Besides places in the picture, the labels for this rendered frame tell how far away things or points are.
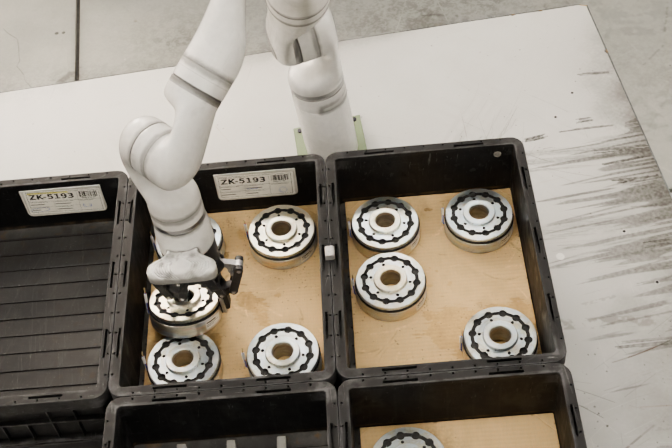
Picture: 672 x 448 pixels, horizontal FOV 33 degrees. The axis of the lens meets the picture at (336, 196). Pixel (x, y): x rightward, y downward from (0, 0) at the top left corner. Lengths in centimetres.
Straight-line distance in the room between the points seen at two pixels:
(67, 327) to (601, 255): 85
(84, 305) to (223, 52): 54
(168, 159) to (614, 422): 77
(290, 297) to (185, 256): 25
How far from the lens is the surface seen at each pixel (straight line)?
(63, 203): 181
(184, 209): 145
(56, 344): 172
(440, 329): 164
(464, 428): 155
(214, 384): 150
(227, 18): 138
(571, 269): 187
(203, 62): 137
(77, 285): 177
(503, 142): 173
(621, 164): 202
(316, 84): 184
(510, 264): 170
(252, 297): 169
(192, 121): 137
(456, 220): 172
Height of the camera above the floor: 219
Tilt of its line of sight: 49 degrees down
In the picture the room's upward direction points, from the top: 7 degrees counter-clockwise
